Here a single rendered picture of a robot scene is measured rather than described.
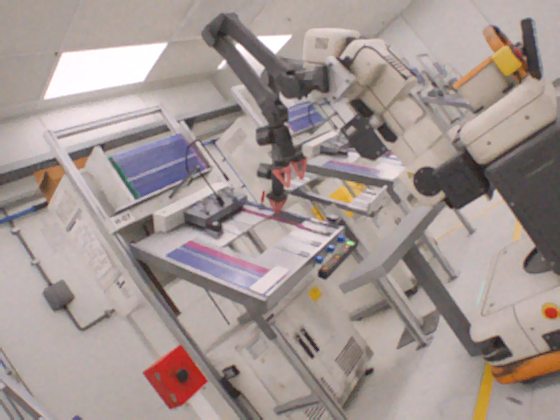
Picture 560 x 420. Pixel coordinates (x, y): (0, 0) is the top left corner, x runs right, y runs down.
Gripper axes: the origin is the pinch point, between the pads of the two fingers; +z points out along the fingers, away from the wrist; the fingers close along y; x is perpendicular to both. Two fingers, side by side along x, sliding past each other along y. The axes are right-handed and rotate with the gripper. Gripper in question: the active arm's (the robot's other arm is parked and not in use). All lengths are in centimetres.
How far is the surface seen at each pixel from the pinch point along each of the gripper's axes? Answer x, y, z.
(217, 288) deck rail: 4, 50, 12
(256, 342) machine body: 14, 38, 43
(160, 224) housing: -45, 30, 6
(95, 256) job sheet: -74, 50, 24
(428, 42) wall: -113, -760, -55
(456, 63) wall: -52, -760, -19
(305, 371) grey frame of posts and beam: 45, 53, 31
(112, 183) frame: -66, 39, -12
